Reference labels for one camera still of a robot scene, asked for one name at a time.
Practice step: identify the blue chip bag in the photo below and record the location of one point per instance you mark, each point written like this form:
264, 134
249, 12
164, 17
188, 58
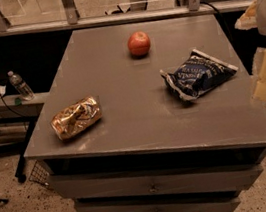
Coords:
199, 74

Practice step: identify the crushed orange can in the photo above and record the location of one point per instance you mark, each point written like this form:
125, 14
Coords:
76, 118

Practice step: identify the red apple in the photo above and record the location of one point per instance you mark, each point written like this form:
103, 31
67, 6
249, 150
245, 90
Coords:
139, 43

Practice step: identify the grey drawer cabinet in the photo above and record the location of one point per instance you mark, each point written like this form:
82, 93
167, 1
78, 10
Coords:
150, 152

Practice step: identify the clear plastic water bottle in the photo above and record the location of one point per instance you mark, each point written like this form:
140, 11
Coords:
22, 87

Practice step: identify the low grey side bench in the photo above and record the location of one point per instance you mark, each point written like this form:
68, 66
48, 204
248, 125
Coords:
13, 109

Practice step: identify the wire mesh basket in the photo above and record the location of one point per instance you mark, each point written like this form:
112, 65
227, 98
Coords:
39, 175

